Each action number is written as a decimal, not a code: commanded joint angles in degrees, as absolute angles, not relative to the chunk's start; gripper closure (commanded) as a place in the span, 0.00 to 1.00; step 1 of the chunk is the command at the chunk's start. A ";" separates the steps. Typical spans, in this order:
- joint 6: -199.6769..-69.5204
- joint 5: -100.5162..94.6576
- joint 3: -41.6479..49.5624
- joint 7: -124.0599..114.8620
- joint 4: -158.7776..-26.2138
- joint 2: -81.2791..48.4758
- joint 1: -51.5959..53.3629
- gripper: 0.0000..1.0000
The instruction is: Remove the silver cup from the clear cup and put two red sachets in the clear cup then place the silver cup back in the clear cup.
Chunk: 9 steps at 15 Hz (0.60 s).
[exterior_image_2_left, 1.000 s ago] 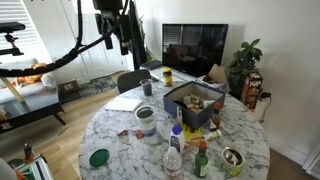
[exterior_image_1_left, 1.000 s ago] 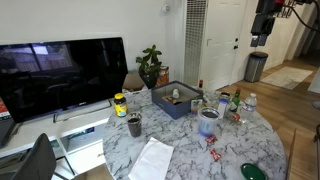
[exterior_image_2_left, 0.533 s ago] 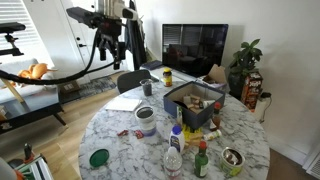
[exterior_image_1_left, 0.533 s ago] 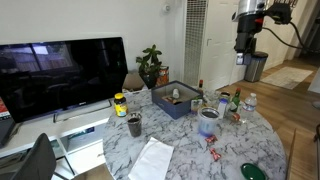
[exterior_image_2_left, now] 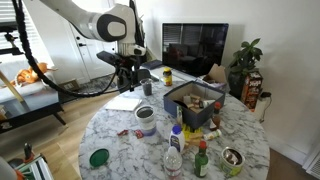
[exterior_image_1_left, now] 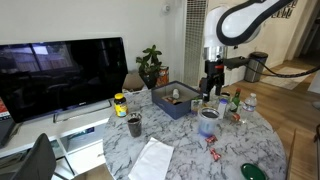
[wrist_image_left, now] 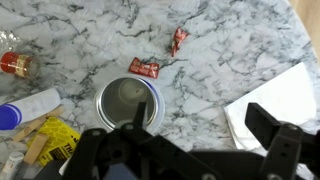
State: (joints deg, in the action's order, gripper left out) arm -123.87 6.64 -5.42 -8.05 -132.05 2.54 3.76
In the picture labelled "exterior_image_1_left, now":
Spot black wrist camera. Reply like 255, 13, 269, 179
223, 56, 250, 70

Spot clear plastic water bottle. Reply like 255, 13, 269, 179
240, 92, 258, 124

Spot black flat screen TV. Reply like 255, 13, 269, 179
0, 36, 129, 124

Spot green potted plant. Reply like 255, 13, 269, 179
135, 44, 164, 89

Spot white bottle blue cap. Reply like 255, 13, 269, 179
216, 98, 229, 120

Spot orange snack carton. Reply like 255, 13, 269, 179
155, 65, 170, 88

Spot white wall thermostat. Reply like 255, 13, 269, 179
161, 3, 172, 15

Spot open cardboard box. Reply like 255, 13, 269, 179
122, 72, 148, 94

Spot brown snack packet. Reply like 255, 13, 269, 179
162, 95, 184, 106

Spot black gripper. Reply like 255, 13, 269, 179
199, 59, 226, 103

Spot black wall picture frames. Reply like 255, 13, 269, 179
271, 0, 299, 19

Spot clear plastic cup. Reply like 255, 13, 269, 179
197, 106, 221, 138

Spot green labelled tin can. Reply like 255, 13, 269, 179
221, 91, 232, 102

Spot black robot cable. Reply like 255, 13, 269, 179
244, 58, 320, 79

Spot beige floor rug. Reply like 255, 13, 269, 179
259, 66, 314, 91

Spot white vent grille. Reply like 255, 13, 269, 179
184, 0, 208, 88

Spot dark blue open box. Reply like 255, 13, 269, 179
151, 80, 202, 120

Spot dark plastic cup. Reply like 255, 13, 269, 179
126, 112, 143, 138

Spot white pouch green cap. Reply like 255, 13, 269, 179
190, 99, 203, 116

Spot white TV console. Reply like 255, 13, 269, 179
0, 99, 124, 179

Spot dark grey chair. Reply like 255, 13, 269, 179
0, 133, 58, 180

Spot green round lid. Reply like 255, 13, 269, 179
240, 162, 268, 180

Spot green glass bottle red cap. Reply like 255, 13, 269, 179
229, 87, 242, 114

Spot white bottle in box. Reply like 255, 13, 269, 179
171, 88, 181, 100

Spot silver trash can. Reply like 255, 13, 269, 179
243, 51, 269, 84

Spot yellow lid vitamin bottle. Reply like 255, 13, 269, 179
113, 92, 129, 118

